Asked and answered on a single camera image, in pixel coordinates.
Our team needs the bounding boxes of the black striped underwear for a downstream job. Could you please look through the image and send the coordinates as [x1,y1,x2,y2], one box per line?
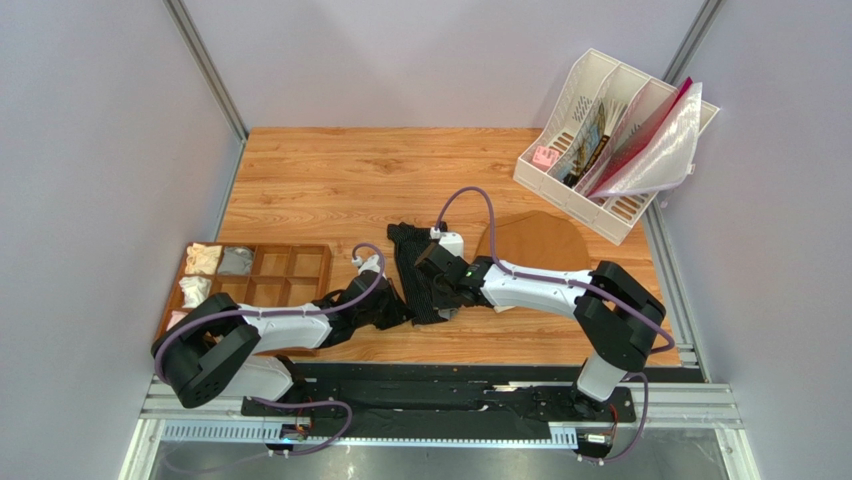
[386,222,449,325]

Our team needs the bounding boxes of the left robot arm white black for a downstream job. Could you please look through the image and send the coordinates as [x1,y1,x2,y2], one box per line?
[151,255,415,409]

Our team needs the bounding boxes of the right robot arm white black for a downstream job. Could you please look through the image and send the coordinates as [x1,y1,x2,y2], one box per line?
[415,240,674,402]

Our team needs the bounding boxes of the orange ribbed underwear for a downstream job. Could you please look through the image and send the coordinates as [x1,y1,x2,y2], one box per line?
[495,210,591,271]

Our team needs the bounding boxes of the grey rolled underwear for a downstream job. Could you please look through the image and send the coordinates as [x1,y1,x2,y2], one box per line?
[216,246,255,276]

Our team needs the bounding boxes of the white rolled underwear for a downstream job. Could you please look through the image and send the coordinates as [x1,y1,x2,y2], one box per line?
[178,276,212,308]

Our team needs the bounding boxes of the cream rolled underwear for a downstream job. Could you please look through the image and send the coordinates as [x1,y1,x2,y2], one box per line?
[184,243,222,275]

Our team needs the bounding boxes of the pink rolled underwear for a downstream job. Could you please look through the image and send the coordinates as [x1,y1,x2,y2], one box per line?
[164,310,188,331]

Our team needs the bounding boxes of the wooden compartment tray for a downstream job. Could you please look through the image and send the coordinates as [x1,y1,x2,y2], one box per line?
[154,242,332,338]

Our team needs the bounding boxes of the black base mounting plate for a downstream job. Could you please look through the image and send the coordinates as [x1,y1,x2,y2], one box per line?
[235,363,643,443]

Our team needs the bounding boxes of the pink sticky note pad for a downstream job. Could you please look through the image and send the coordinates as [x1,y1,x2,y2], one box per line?
[530,145,561,172]

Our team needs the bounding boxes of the illustrated booklet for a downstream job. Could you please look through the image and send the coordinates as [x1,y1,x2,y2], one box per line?
[550,98,627,188]

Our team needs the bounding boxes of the white plastic file rack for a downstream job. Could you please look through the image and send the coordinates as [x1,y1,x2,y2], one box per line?
[514,49,718,244]

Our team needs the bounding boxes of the clear bubble plastic folder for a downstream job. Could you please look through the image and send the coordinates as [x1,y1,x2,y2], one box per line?
[587,78,703,198]

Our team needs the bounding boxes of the red plastic folder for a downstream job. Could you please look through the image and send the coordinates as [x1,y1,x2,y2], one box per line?
[576,77,703,198]

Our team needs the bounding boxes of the aluminium rail frame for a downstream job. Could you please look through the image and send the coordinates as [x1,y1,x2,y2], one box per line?
[120,312,758,479]

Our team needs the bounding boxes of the left aluminium corner post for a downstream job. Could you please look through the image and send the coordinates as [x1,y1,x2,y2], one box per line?
[163,0,249,144]

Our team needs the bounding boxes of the aluminium corner post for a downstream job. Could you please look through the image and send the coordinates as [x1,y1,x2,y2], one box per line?
[163,0,249,144]
[662,0,726,85]

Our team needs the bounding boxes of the right aluminium corner post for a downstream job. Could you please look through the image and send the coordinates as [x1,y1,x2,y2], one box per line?
[662,0,726,85]

